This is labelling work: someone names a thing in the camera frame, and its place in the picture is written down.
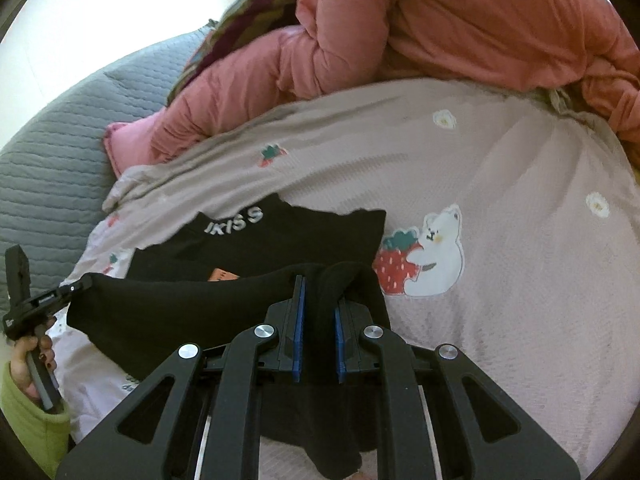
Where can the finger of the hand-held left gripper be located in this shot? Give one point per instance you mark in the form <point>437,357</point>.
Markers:
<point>75,287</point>

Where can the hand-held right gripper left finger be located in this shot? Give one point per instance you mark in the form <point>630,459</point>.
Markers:
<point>298,330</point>

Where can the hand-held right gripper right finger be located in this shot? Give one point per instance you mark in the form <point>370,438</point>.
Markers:
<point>340,342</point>

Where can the black sweater with orange patches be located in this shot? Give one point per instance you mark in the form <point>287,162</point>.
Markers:
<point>240,280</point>

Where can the person's left forearm green sleeve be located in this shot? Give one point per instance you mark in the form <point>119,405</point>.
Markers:
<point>30,430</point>

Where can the person's left hand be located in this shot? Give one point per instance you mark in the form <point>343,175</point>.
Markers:
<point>20,365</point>

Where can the grey quilted mattress cover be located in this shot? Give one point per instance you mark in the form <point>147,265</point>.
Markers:
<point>50,170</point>

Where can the printed strawberry blanket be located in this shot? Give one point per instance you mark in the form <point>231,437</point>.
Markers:
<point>500,260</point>

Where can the colourful striped cloth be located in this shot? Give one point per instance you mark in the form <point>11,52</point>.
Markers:
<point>240,25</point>

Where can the pink puffer jacket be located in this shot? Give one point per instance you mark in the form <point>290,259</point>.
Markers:
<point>450,35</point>

